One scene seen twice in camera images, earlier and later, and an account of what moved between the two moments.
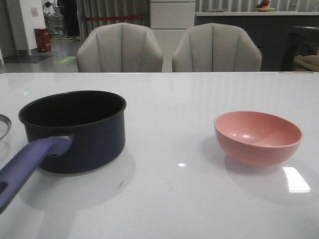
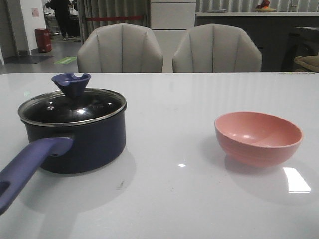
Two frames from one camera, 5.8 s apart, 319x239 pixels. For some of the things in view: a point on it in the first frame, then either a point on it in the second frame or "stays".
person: (69, 9) to (62, 8)
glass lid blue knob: (9, 123) to (74, 104)
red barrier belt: (95, 18) stays
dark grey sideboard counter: (270, 30) stays
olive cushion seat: (310, 61) stays
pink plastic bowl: (256, 138) stays
